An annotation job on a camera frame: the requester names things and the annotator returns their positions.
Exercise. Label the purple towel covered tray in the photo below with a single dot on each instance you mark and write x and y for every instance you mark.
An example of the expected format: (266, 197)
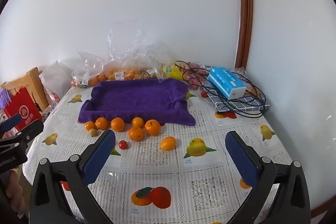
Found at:
(136, 98)

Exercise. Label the white plastic bag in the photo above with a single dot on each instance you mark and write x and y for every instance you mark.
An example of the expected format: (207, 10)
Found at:
(56, 74)

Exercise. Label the wooden chair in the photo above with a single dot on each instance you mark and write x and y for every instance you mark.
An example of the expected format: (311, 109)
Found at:
(34, 82)

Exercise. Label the clear bag of red produce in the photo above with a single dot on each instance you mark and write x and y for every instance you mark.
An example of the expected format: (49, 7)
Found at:
(193, 79)

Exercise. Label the clear bag of golden berries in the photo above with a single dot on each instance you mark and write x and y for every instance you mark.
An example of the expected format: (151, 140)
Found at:
(145, 75)

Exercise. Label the clear bag of oranges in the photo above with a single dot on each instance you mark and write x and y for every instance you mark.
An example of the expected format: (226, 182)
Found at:
(92, 81)

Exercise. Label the red paper bag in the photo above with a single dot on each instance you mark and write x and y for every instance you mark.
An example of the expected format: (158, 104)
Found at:
(25, 108)

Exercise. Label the small yellow-green citrus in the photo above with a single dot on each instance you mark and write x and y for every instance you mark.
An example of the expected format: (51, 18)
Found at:
(93, 132)

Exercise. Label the white bag with red print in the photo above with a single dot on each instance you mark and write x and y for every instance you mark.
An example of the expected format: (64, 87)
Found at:
(53, 96)

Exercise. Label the person's left hand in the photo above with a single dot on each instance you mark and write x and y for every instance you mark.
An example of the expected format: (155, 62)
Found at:
(14, 191)

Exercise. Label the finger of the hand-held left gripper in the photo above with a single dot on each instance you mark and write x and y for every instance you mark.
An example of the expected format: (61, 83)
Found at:
(26, 133)
(11, 120)

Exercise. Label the clear bag of kumquats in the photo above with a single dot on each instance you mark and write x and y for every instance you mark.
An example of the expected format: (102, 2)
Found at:
(126, 74)

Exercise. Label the brown wooden door frame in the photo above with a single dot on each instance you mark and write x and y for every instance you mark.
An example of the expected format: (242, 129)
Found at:
(245, 3)

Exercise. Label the red cherry tomato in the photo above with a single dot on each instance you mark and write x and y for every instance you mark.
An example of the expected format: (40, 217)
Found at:
(203, 93)
(123, 144)

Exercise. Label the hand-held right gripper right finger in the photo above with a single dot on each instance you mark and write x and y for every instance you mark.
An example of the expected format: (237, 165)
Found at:
(242, 161)

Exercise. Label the clear bag of yellow produce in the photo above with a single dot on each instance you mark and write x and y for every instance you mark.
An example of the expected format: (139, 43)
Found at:
(173, 73)

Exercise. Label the purple bag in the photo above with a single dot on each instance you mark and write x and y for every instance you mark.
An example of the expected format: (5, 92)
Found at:
(4, 99)

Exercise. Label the small oblong mandarin orange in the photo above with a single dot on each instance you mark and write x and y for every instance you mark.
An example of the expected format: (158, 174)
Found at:
(168, 143)

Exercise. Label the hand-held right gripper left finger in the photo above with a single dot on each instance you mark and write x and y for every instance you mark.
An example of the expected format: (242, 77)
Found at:
(98, 158)

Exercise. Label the mango print tablecloth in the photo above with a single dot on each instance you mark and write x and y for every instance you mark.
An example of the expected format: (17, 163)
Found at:
(157, 174)

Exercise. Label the blue tissue box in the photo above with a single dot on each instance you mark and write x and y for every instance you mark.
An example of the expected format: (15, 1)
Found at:
(225, 82)

